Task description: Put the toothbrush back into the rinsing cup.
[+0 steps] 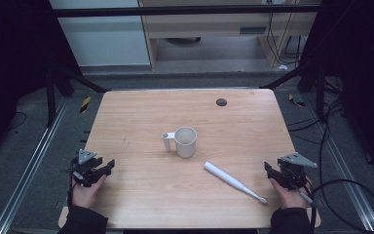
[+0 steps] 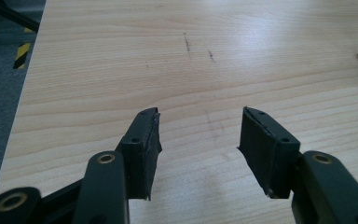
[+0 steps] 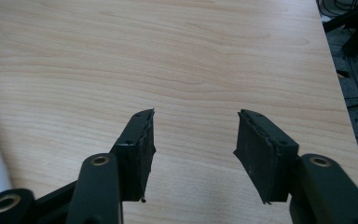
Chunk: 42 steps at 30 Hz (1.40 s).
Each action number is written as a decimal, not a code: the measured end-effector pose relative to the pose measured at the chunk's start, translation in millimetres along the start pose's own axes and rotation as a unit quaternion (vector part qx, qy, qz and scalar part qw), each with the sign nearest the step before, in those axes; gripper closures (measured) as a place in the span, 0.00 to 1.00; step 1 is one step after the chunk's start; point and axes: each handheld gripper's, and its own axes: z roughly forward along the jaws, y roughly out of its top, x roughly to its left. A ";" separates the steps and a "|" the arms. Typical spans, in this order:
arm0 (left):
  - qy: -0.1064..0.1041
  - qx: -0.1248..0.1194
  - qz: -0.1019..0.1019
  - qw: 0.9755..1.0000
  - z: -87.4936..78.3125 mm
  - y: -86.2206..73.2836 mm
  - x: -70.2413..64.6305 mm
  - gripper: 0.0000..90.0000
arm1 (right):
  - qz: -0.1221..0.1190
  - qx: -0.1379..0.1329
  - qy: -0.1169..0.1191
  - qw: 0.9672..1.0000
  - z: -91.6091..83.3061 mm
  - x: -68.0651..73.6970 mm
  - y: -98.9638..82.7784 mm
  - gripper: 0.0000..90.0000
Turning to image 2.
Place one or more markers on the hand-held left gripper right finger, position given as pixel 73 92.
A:
pixel 267 149

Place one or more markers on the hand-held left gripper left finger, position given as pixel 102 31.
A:
pixel 138 155

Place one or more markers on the yellow black hazard tape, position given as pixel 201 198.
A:
pixel 22 52

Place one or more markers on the black metal stand bar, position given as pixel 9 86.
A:
pixel 11 15

